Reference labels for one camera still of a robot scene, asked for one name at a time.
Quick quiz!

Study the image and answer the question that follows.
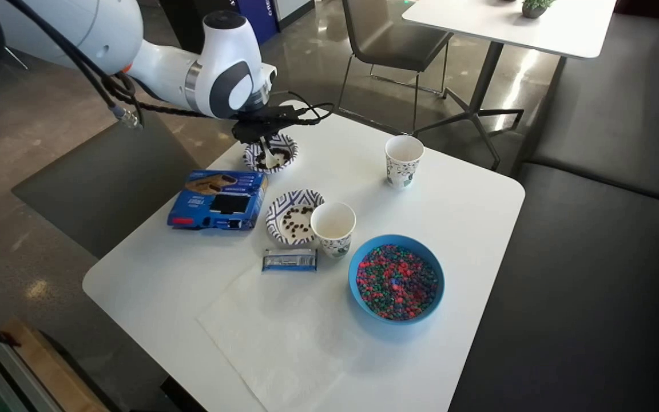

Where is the dark grey rectangular panel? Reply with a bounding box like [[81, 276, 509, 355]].
[[9, 102, 203, 261]]

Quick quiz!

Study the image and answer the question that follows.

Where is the blue snack bar wrapper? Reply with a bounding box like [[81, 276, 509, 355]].
[[258, 245, 321, 275]]

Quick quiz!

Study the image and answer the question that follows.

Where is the blue bowl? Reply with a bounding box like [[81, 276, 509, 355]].
[[346, 232, 448, 327]]

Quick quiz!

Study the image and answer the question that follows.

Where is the black seat metal chair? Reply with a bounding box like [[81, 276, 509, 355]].
[[336, 0, 454, 133]]

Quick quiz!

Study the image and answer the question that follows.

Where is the patterned white paper cup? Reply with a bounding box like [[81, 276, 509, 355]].
[[383, 133, 425, 192], [308, 202, 360, 258]]

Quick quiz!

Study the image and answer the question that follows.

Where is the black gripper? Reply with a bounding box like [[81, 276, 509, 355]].
[[232, 102, 301, 162]]

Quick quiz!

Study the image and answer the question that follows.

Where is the black cabinet with blue panel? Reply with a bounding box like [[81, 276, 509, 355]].
[[158, 0, 316, 55]]

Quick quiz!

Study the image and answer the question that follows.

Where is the colourful beads pile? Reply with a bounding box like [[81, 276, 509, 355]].
[[354, 242, 439, 319]]

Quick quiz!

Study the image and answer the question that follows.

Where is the wooden shelf board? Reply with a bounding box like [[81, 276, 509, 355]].
[[0, 315, 114, 412]]

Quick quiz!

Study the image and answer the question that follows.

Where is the white paper napkin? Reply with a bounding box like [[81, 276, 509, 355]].
[[194, 261, 367, 412]]

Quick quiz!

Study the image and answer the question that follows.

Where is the black bench sofa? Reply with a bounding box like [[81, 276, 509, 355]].
[[450, 0, 659, 412]]

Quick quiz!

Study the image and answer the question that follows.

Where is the white side table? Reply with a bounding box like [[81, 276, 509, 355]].
[[400, 0, 621, 172]]

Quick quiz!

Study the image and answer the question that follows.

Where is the green potted plant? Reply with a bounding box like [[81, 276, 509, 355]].
[[519, 0, 558, 21]]

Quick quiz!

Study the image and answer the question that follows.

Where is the blue snack box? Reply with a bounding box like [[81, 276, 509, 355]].
[[164, 168, 268, 234]]

